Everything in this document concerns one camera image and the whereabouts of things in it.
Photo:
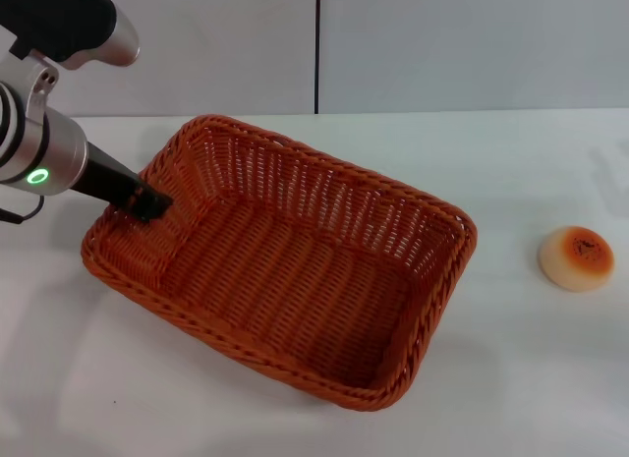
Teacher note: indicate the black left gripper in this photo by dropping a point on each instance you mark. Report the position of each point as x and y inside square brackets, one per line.
[105, 177]

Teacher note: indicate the orange woven plastic basket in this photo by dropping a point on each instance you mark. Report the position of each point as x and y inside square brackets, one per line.
[295, 290]

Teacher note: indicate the round toasted bread bun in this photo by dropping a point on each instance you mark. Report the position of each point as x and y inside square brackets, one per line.
[577, 263]

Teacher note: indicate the silver and black left arm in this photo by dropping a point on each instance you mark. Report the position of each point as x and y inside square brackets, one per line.
[54, 142]

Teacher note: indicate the black vertical wall strip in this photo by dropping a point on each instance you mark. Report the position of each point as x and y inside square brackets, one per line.
[317, 49]

